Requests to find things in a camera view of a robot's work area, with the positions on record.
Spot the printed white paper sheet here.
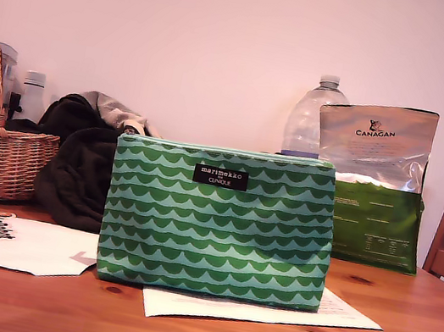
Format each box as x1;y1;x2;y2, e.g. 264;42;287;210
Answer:
137;256;391;332

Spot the silver green pet food bag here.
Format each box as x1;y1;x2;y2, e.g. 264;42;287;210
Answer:
294;91;444;278

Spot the large clear water bottle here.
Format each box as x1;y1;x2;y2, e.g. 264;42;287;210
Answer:
280;68;357;165

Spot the green wave-patterned zip pouch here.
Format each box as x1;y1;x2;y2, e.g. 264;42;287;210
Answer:
92;123;349;320

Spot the white insulated bottle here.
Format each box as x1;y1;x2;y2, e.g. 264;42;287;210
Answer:
14;69;50;125

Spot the dark brown garment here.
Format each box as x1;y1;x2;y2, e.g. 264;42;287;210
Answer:
20;87;126;235

